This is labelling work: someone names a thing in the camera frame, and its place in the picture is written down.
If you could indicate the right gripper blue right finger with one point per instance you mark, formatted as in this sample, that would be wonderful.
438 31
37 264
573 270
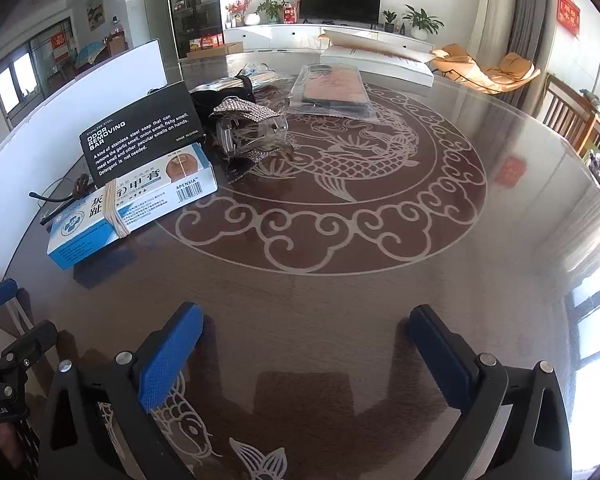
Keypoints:
535 442

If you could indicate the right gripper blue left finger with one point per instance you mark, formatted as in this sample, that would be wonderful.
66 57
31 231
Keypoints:
75 443

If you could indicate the black odor removing bar box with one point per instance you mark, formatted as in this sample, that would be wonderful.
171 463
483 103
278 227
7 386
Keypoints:
160 123

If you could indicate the blue white medicine box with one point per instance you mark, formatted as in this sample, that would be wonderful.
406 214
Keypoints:
130 202

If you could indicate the dining table with chairs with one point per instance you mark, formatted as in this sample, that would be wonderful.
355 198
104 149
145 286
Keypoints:
93 54

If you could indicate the wooden chair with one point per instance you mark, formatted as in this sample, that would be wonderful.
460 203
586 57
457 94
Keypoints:
570 114

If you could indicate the clear packaged pink item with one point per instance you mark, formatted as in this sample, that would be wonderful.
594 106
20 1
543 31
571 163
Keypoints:
333 90

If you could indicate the orange lounge chair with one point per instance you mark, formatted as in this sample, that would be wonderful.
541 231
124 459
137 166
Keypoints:
512 73

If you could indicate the white standing air conditioner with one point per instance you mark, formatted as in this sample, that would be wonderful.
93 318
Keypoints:
493 24

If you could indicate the green potted plant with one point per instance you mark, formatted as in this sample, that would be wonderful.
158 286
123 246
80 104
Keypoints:
423 25

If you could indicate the grey curtain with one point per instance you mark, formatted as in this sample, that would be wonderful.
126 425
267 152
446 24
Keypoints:
526 37

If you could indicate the cardboard box on floor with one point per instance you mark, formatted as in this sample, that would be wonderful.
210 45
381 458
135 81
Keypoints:
224 50

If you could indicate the white tv cabinet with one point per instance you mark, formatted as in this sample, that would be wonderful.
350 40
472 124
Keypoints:
308 37

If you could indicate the dark glass display cabinet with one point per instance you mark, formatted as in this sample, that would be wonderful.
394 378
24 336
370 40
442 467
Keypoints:
192 20

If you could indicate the red flower vase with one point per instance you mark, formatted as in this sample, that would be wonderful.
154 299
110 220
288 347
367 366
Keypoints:
237 12

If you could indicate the black flat television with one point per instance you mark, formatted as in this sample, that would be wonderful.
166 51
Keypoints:
356 11

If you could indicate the red wall hanging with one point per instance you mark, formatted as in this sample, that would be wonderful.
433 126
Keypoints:
568 15

